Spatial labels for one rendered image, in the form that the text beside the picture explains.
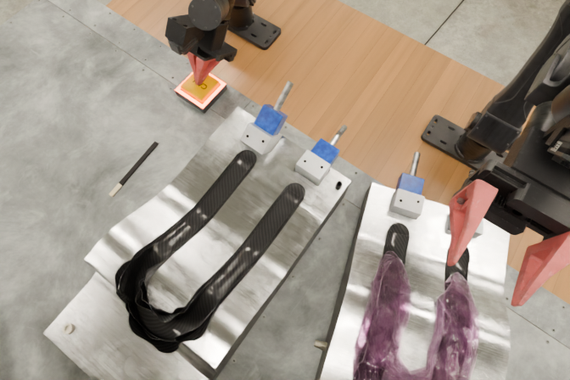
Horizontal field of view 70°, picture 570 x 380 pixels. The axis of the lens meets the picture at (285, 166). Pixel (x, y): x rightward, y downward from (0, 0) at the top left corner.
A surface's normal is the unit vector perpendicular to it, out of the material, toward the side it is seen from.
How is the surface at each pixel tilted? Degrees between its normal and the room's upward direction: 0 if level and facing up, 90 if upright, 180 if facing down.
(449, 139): 0
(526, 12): 0
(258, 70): 0
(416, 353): 15
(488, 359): 10
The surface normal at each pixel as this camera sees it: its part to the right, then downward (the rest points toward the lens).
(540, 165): 0.00, -0.37
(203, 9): -0.12, 0.57
